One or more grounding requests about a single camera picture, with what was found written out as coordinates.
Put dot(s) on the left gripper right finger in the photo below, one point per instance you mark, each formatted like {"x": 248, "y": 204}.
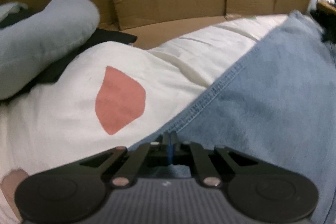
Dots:
{"x": 196, "y": 163}

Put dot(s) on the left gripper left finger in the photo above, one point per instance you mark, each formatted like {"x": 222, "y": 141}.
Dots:
{"x": 150, "y": 154}

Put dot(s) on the light blue denim pants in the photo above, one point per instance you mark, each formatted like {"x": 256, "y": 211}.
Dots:
{"x": 264, "y": 134}

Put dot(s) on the cream bear print bedsheet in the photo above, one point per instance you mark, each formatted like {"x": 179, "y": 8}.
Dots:
{"x": 113, "y": 94}

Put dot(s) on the grey neck pillow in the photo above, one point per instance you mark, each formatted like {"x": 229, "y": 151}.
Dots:
{"x": 32, "y": 44}

